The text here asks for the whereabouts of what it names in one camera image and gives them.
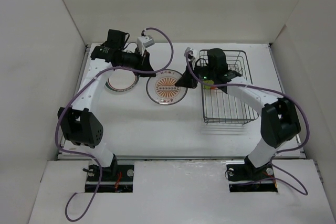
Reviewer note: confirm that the lime green plate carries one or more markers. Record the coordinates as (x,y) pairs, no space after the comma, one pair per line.
(208,84)

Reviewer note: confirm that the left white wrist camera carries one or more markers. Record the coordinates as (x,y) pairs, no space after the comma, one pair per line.
(144,42)

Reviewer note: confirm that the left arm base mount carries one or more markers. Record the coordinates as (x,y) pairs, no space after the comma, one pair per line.
(116,178)

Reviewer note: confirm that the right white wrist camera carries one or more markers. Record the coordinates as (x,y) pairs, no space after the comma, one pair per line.
(191,55)

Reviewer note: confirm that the black wire dish rack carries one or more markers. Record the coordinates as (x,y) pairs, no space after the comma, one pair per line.
(219,107)

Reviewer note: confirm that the white plate orange sunburst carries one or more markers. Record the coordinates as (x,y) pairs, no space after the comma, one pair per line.
(161,89)

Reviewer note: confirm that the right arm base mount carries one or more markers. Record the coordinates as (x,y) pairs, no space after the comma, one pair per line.
(243,179)

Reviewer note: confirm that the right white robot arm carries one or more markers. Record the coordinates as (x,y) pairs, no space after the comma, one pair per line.
(279,119)

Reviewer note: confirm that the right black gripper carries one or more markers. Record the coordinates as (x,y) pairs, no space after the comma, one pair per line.
(187,80)

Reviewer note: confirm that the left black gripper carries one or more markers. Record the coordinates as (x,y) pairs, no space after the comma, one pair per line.
(144,62)

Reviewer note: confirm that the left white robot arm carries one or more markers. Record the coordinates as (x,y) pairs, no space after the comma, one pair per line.
(78,130)

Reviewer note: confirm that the white plate teal rim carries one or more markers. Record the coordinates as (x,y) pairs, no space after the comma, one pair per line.
(121,81)

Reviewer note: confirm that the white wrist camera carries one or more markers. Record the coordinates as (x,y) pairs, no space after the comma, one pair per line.
(191,55)
(144,42)

